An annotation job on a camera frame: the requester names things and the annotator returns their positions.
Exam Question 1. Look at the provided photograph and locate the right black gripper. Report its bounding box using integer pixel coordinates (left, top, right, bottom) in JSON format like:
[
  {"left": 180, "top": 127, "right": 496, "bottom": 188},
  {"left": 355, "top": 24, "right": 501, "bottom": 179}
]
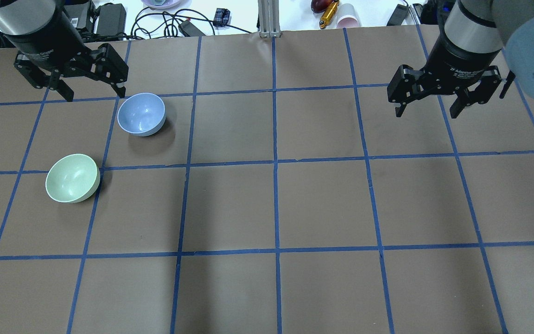
[{"left": 387, "top": 35, "right": 502, "bottom": 119}]

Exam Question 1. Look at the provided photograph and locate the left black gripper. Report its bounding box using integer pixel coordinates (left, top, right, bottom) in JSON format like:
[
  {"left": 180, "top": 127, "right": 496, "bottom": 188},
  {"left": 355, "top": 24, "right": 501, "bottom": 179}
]
[{"left": 3, "top": 9, "right": 129, "bottom": 102}]

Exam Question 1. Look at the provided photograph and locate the green bowl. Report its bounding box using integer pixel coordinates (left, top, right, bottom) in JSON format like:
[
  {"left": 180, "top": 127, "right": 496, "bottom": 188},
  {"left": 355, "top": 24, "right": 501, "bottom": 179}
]
[{"left": 45, "top": 154, "right": 101, "bottom": 203}]

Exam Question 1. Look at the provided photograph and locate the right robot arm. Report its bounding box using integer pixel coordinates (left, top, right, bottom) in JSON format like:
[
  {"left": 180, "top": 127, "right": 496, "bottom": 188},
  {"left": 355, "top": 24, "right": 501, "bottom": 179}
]
[{"left": 387, "top": 0, "right": 534, "bottom": 119}]

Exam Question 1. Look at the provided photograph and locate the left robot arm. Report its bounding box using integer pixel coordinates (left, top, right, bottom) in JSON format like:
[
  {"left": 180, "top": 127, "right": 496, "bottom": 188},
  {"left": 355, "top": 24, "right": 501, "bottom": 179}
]
[{"left": 0, "top": 0, "right": 129, "bottom": 102}]

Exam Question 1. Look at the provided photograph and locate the blue bowl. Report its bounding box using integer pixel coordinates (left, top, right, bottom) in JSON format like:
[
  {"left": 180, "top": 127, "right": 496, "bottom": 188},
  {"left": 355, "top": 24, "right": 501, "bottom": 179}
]
[{"left": 116, "top": 93, "right": 167, "bottom": 137}]

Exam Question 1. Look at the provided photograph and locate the black power adapter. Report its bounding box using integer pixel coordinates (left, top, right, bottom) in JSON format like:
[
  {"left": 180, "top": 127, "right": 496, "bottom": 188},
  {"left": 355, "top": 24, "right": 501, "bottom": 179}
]
[{"left": 95, "top": 3, "right": 127, "bottom": 40}]

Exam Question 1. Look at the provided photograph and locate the purple plate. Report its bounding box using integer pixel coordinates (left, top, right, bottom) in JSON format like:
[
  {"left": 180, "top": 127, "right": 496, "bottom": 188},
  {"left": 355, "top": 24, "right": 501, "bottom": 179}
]
[{"left": 141, "top": 0, "right": 182, "bottom": 9}]

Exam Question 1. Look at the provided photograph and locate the pink cup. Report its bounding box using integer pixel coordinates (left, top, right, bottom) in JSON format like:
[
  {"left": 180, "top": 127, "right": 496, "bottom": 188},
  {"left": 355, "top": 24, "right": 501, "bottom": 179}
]
[{"left": 335, "top": 3, "right": 362, "bottom": 28}]

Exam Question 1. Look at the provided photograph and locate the yellow metal cylinder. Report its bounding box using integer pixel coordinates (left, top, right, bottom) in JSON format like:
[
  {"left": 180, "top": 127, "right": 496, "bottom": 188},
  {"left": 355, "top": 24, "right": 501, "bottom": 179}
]
[{"left": 318, "top": 0, "right": 339, "bottom": 29}]

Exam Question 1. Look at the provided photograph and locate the red toy fruit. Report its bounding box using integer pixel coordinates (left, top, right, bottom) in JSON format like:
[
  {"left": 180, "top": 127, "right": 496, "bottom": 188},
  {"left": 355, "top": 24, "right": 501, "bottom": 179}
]
[{"left": 310, "top": 0, "right": 333, "bottom": 13}]

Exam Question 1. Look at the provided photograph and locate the small blue black device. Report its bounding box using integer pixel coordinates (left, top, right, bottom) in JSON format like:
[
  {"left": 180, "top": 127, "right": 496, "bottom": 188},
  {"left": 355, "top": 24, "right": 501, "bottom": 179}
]
[{"left": 212, "top": 8, "right": 231, "bottom": 28}]

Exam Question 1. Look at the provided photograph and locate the aluminium frame post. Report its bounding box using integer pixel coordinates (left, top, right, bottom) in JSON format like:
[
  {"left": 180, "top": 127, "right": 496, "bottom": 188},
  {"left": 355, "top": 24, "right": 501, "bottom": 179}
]
[{"left": 258, "top": 0, "right": 281, "bottom": 38}]

